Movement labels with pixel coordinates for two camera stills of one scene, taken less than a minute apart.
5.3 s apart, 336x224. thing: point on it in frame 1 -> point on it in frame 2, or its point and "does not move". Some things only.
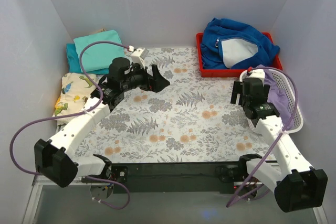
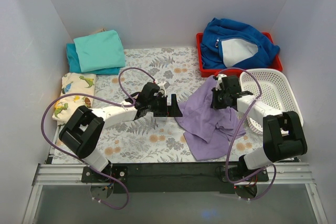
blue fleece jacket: x=229 y=43 does not move
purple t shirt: x=276 y=95 -> x=214 y=128
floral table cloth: x=190 y=120 does not move
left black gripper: x=151 y=78 -> x=165 y=106
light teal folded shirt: x=98 y=57 does not move
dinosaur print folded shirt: x=76 y=89 does not move
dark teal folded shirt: x=74 y=63 does not move
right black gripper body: x=237 y=93 -> x=216 y=100
